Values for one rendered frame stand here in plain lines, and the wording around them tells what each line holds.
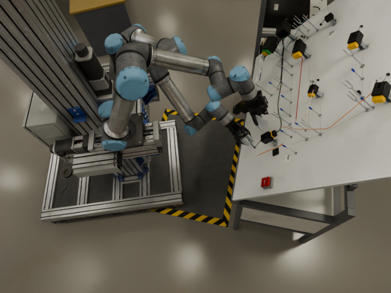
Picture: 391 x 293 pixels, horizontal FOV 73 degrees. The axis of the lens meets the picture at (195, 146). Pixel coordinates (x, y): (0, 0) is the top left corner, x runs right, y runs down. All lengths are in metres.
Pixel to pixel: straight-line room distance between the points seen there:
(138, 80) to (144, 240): 1.80
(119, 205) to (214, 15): 2.90
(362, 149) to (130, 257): 2.01
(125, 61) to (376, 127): 0.99
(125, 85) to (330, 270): 2.14
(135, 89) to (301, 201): 1.20
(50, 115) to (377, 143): 1.64
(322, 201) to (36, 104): 1.82
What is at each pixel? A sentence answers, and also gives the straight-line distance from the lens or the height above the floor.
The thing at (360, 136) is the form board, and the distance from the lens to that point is 1.25.
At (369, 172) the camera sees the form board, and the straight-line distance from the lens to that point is 1.17.
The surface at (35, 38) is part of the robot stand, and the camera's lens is 1.34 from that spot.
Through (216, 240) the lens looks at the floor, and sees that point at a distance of 2.44.
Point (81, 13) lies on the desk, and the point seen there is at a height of 0.63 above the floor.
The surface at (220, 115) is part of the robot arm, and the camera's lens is 1.43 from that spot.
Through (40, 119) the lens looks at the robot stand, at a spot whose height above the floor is 1.23.
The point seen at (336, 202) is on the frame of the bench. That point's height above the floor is 0.80.
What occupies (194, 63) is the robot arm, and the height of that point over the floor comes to 1.59.
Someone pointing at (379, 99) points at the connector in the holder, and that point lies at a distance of 1.20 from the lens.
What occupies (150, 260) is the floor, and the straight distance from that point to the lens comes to 2.51.
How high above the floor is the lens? 2.42
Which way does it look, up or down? 62 degrees down
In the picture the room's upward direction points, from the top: 12 degrees counter-clockwise
